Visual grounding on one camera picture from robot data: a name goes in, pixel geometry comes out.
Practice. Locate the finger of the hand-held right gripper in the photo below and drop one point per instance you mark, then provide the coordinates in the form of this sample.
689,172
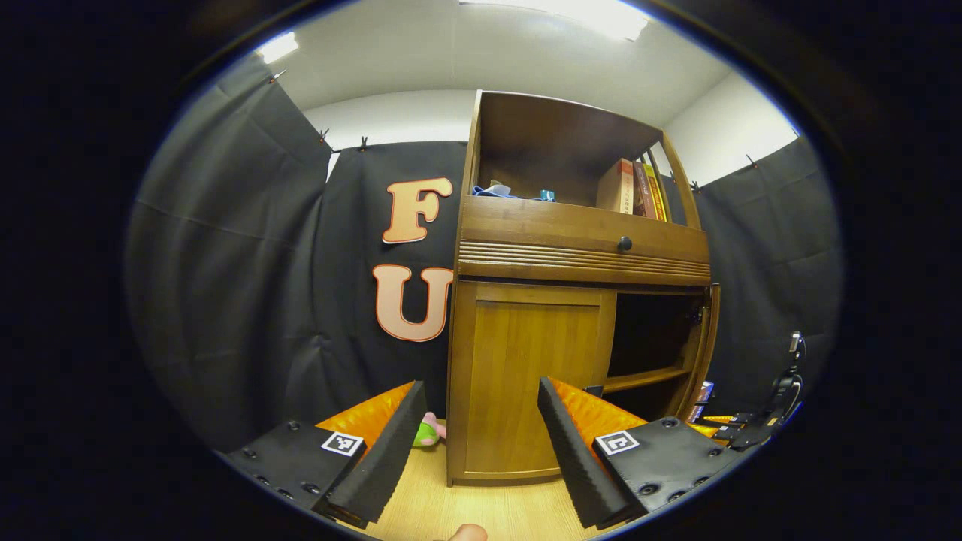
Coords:
721,427

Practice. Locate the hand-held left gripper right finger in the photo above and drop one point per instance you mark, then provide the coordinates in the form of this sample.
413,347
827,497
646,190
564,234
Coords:
575,458

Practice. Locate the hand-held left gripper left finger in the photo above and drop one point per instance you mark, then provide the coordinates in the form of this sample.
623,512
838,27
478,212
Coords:
391,451

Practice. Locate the wooden cabinet door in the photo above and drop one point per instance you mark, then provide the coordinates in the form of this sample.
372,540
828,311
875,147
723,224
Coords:
708,353
511,376

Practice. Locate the wooden double-door shoe cabinet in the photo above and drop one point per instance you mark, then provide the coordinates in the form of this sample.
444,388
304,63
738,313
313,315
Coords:
541,135

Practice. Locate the wooden inner cabinet shelf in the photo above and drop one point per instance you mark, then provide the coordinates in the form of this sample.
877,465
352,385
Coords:
646,378

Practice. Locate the metal door hinge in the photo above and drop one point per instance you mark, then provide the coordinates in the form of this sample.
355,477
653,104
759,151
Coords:
700,314

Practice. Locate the wooden cabinet drawer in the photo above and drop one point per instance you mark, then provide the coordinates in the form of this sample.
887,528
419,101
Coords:
541,229

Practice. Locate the small blue and white box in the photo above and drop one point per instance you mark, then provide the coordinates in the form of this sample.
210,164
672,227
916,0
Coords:
703,398

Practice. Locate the green and pink plush toy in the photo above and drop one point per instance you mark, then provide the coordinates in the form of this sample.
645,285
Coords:
428,434

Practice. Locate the black round drawer knob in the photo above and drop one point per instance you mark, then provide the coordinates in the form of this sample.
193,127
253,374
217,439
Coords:
624,243

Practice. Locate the dark red book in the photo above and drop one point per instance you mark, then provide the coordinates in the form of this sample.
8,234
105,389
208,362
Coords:
643,191

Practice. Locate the black backdrop cloth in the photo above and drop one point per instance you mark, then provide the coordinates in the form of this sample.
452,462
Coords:
225,263

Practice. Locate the small ceiling light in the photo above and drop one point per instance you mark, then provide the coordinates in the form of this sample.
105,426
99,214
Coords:
276,47

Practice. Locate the long ceiling light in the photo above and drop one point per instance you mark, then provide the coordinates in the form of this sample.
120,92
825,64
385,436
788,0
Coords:
571,13

